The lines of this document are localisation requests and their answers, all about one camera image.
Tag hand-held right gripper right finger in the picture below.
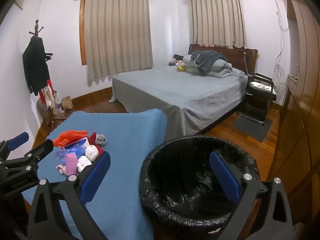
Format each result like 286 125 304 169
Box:
209 150 293 240

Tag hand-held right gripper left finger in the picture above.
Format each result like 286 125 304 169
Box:
27 151 111 240

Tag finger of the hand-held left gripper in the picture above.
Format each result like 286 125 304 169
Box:
0 139 54 173
0 131 29 162

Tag blue transparent plastic wrapper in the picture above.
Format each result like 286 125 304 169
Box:
54 146 85 159

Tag orange knitted cloth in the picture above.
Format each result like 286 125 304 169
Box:
52 130 88 147

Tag pink cloth strip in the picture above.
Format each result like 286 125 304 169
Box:
64 153 78 175

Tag white and blue box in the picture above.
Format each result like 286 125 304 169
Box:
61 137 91 150

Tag grey cloth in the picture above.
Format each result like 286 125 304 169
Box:
96 134 108 147

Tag red plastic bag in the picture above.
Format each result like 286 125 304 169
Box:
87 132 105 155

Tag black trash bin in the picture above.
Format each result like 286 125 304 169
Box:
140 134 260 233

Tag blue cloth mat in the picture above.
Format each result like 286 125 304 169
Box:
21 109 168 240

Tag striped bag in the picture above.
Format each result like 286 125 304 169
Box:
37 92 59 113

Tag pale floral cloth bag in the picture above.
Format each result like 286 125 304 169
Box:
41 86 55 108

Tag brown paper bag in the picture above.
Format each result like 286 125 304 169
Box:
61 96 74 111

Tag grey floor mat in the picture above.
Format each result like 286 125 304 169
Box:
231 116 273 143

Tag red garment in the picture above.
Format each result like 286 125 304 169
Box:
39 79 54 105

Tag black jacket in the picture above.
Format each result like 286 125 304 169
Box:
22 37 50 95

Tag wooden wardrobe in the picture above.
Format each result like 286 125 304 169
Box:
266 0 320 205

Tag pale chair cushion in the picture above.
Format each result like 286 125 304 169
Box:
250 81 277 95

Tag grey bedsheet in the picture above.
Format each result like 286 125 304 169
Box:
109 65 248 140

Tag folded grey duvet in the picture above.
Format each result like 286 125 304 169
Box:
182 54 247 79

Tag wooden coat rack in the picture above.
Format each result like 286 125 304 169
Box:
29 19 65 130

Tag dark grey garment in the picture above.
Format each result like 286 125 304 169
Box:
191 50 227 72

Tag dark wooden bed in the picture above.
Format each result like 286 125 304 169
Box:
110 44 258 140

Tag wide beige curtain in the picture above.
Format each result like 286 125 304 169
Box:
84 0 153 85

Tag narrow beige curtain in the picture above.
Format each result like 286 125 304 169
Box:
189 0 247 49

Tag black metal-frame chair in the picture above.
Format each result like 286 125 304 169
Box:
236 72 278 125

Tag hanging wall cables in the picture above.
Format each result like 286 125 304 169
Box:
274 0 290 85

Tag wooden window frame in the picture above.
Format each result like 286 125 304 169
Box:
79 0 88 67

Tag framed wall picture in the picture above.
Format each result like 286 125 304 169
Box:
14 0 30 11

